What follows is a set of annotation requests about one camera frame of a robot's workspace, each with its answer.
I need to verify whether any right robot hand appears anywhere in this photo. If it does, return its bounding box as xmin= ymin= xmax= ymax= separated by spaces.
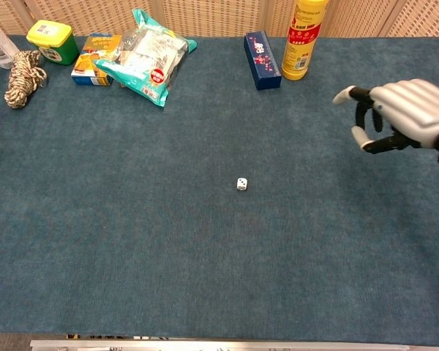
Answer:
xmin=331 ymin=78 xmax=439 ymax=154

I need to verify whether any yellow bottle with red label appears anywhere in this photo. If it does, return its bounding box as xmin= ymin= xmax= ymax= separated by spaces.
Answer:
xmin=281 ymin=0 xmax=329 ymax=81

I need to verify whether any long dark blue box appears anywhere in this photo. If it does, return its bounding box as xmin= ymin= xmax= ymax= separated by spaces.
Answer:
xmin=243 ymin=31 xmax=282 ymax=91

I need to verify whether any woven rattan folding screen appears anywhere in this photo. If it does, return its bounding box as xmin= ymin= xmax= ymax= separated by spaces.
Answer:
xmin=0 ymin=0 xmax=439 ymax=38

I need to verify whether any blue-green felt table mat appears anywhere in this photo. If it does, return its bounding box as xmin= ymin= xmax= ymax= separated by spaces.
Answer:
xmin=0 ymin=34 xmax=439 ymax=339

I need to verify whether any teal plastic snack bag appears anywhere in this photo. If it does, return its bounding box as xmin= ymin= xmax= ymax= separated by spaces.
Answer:
xmin=94 ymin=8 xmax=198 ymax=108

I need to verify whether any orange and blue carton box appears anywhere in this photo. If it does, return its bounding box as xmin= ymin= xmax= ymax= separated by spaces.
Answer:
xmin=70 ymin=33 xmax=123 ymax=87

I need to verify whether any green box with yellow lid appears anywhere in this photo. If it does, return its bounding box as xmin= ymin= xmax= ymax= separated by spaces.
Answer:
xmin=26 ymin=19 xmax=80 ymax=67

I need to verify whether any aluminium frame rail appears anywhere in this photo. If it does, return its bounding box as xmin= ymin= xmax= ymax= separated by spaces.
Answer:
xmin=29 ymin=339 xmax=411 ymax=351

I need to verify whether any coiled beige braided rope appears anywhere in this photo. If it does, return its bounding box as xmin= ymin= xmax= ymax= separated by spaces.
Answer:
xmin=4 ymin=50 xmax=48 ymax=110

